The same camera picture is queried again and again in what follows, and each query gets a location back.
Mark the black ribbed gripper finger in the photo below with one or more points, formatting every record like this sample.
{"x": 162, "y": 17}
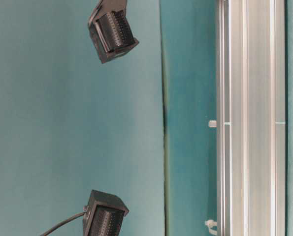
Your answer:
{"x": 104, "y": 214}
{"x": 110, "y": 31}

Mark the large aluminium extrusion rail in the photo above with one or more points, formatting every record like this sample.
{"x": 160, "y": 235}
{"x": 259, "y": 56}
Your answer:
{"x": 251, "y": 118}

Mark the white zip tie loop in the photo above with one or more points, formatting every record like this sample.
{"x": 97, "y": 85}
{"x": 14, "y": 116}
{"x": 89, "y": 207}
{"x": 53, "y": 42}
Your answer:
{"x": 210, "y": 224}

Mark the white zip tie head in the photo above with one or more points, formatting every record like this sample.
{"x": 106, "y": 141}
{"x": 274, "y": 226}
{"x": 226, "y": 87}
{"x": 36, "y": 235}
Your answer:
{"x": 212, "y": 123}

